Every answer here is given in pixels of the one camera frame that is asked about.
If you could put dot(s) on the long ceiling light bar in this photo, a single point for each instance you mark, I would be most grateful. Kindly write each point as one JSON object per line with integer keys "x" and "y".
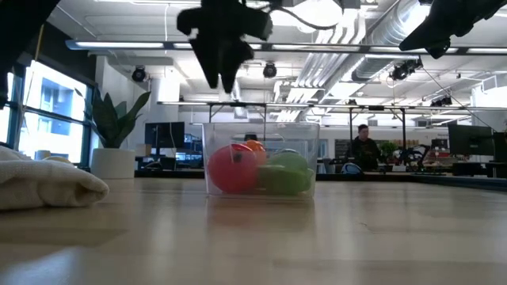
{"x": 119, "y": 45}

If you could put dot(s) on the orange toy pumpkin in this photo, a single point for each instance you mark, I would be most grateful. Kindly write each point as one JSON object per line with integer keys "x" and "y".
{"x": 256, "y": 148}

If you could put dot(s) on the black ceiling spot lamp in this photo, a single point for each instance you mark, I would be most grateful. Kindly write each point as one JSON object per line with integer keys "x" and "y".
{"x": 138, "y": 74}
{"x": 269, "y": 70}

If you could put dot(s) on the beige checked cloth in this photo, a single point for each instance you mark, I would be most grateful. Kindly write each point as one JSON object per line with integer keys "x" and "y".
{"x": 47, "y": 186}

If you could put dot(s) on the clear plastic tupperware container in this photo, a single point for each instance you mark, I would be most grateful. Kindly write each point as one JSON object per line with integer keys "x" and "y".
{"x": 301, "y": 134}

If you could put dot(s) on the large glass window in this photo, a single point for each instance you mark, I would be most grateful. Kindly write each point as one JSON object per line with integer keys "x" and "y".
{"x": 55, "y": 103}

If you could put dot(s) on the green textured toy melon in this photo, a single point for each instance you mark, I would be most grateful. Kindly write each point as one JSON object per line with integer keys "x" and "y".
{"x": 283, "y": 181}

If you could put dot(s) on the silver ventilation duct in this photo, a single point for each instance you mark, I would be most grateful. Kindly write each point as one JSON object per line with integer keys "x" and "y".
{"x": 388, "y": 35}

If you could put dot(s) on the red toy apple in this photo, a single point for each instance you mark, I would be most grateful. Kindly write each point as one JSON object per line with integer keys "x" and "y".
{"x": 231, "y": 170}

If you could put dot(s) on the black background rig frame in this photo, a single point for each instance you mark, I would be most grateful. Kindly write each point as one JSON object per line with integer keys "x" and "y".
{"x": 245, "y": 104}

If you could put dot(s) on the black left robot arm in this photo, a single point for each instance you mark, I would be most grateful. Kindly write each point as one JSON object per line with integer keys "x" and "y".
{"x": 20, "y": 23}

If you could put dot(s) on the black computer monitor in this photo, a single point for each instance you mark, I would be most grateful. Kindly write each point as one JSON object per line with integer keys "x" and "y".
{"x": 471, "y": 140}
{"x": 164, "y": 134}
{"x": 501, "y": 146}

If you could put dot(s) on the black aluminium table frame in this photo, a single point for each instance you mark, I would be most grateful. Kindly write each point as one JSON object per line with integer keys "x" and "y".
{"x": 475, "y": 182}

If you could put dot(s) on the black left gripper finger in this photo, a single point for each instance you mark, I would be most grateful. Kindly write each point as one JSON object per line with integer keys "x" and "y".
{"x": 208, "y": 63}
{"x": 235, "y": 67}

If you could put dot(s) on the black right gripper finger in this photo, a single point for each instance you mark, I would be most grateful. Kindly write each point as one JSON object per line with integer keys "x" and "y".
{"x": 429, "y": 33}
{"x": 439, "y": 49}

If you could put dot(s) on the blue and white ball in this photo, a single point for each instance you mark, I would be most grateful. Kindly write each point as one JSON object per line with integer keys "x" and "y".
{"x": 351, "y": 169}

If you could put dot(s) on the green plant in white pot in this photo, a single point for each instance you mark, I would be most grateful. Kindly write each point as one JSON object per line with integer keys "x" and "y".
{"x": 113, "y": 162}

